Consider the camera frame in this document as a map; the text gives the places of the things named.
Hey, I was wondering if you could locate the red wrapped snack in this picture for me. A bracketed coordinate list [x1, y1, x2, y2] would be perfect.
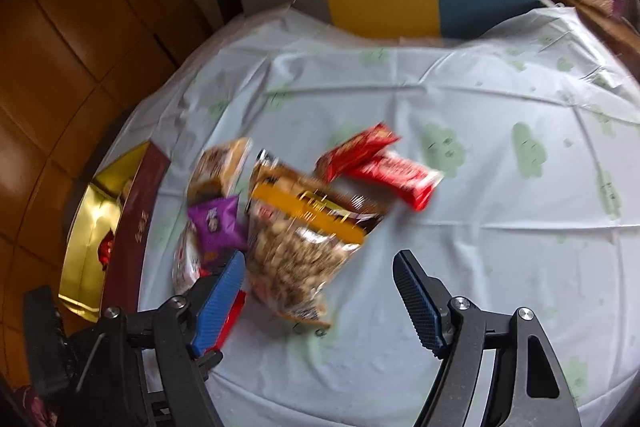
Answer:
[97, 231, 117, 271]

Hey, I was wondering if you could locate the purple snack packet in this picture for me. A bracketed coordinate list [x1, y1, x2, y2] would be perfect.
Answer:
[187, 196, 249, 264]

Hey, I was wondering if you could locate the maroon box with gold lining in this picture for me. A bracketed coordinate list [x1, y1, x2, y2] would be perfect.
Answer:
[57, 141, 172, 323]

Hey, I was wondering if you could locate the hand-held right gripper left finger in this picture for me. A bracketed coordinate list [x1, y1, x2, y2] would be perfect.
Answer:
[65, 249, 248, 427]

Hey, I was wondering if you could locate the brown and tan snack packet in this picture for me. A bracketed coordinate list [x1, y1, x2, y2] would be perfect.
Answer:
[187, 138, 253, 204]

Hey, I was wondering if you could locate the long red snack bar packet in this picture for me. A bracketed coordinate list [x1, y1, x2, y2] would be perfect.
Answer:
[349, 150, 445, 212]

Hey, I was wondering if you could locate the white and red snack packet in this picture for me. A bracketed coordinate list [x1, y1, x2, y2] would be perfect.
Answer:
[172, 221, 208, 299]

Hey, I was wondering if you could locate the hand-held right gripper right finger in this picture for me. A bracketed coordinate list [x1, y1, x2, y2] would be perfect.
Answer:
[392, 250, 583, 427]

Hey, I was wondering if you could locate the dark red cloth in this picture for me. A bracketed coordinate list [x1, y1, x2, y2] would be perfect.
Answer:
[9, 384, 57, 427]

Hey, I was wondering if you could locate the orange-red snack bar packet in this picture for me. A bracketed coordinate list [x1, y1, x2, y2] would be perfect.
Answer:
[315, 123, 403, 184]

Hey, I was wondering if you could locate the clear peanut bag yellow label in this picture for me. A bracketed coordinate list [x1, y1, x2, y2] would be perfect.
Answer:
[244, 151, 387, 329]

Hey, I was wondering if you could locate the pale green printed tablecloth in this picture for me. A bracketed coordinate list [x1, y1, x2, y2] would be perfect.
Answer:
[92, 2, 640, 427]

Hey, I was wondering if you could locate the black object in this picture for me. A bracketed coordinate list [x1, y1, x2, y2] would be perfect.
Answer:
[22, 286, 69, 400]

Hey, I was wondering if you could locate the small red snack packet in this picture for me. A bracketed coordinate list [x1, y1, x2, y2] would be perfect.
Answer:
[219, 290, 248, 349]

